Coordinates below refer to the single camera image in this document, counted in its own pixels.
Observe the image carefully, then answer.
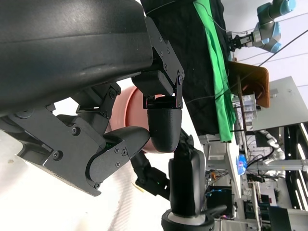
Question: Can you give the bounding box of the black silver robot gripper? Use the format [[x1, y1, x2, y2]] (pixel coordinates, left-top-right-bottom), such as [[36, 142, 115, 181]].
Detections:
[[225, 32, 255, 52]]

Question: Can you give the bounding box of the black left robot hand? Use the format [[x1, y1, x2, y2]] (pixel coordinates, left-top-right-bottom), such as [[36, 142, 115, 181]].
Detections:
[[0, 0, 185, 197]]

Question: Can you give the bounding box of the green cloth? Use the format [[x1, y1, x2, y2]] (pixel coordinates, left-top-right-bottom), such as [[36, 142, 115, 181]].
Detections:
[[193, 0, 236, 143]]

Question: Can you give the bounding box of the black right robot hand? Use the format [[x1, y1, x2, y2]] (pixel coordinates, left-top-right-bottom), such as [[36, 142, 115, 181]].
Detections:
[[131, 128, 207, 217]]

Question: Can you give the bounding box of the white desk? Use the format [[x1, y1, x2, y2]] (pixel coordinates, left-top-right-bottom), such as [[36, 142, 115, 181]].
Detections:
[[199, 134, 243, 202]]

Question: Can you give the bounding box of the blue plastic bag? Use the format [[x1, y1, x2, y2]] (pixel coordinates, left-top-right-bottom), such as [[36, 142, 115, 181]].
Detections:
[[237, 155, 248, 176]]

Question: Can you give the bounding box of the aluminium frame beam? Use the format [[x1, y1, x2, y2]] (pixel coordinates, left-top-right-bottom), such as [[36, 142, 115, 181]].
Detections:
[[245, 159, 308, 173]]

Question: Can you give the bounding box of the grey metal cabinet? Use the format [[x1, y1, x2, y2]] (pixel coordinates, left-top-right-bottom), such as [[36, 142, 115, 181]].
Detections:
[[250, 76, 308, 132]]

